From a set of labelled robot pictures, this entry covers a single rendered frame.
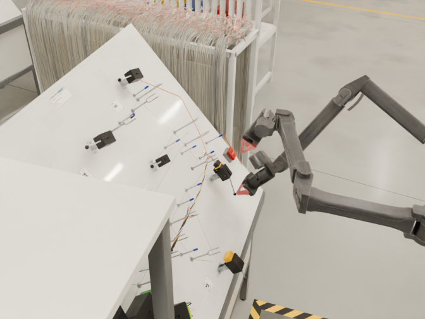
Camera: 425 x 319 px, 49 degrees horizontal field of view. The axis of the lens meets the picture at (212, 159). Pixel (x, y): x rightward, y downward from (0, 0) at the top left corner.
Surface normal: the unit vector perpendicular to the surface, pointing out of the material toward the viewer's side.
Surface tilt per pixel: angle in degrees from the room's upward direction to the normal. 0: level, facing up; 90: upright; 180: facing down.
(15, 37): 90
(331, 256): 0
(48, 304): 0
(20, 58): 90
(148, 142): 50
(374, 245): 0
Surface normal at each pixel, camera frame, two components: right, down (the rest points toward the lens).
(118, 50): 0.74, -0.37
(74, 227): 0.02, -0.80
